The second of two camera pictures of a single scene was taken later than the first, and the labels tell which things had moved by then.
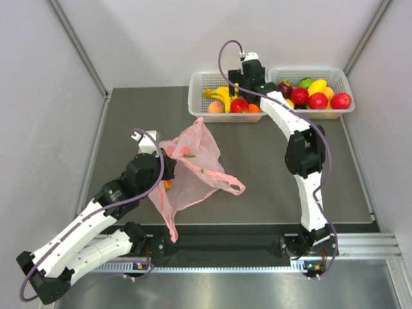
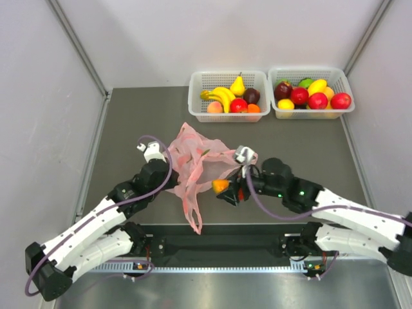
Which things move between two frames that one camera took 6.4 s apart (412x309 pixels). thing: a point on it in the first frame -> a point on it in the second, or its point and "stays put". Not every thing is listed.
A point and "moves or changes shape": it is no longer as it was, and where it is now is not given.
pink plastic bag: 199,170 moves or changes shape
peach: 215,107 stays put
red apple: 299,95 stays put
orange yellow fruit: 167,184 moves or changes shape
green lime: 306,82 stays put
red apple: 239,105 stays put
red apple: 340,101 stays put
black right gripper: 235,76 -> 232,195
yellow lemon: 290,103 stays put
